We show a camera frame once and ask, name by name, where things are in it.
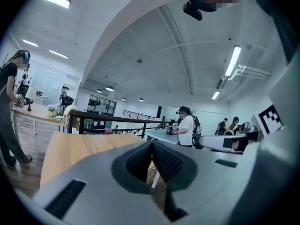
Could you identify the black head camera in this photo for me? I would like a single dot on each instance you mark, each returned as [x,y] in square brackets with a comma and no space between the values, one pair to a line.
[193,11]

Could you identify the person's black shirt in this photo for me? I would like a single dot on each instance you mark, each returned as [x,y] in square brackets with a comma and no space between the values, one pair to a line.
[279,20]

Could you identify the purple cloth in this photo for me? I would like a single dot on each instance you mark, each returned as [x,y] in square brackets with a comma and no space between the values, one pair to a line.
[169,130]

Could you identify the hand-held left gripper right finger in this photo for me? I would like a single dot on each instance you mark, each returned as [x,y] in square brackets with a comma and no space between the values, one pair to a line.
[206,179]

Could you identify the black framed window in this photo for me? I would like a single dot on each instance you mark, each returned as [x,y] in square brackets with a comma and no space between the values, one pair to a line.
[100,104]

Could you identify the black desk stand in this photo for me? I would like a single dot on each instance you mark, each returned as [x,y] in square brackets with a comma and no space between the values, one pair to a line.
[29,108]

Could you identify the white table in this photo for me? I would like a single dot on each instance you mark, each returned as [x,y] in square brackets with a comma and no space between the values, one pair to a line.
[159,135]

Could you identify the small flower pot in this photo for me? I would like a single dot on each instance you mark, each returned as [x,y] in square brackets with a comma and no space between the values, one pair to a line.
[51,112]

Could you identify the white ceiling pipe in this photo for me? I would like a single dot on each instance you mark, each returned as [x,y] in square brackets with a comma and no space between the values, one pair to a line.
[253,72]

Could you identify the cream cloth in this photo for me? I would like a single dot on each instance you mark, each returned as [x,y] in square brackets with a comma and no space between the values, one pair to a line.
[69,111]

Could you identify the long ceiling light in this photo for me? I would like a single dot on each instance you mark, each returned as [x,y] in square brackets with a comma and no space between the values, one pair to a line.
[58,54]
[54,0]
[233,61]
[215,95]
[30,43]

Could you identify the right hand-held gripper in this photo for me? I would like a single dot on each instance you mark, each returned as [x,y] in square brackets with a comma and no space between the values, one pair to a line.
[269,118]

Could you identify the black wall speaker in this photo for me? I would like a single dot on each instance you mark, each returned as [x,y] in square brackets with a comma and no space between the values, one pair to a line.
[159,111]

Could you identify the black metal railing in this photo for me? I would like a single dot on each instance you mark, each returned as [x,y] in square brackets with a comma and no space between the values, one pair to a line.
[81,125]

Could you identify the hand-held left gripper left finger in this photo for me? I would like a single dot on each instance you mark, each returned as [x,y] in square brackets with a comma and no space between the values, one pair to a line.
[98,184]

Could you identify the ceiling smoke detector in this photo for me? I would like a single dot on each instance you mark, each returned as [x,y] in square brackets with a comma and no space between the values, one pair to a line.
[139,60]

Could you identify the pink bag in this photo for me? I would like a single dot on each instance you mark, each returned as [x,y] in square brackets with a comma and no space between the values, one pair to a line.
[108,130]

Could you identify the wooden side desk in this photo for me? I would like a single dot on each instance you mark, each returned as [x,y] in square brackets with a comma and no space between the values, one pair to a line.
[38,112]

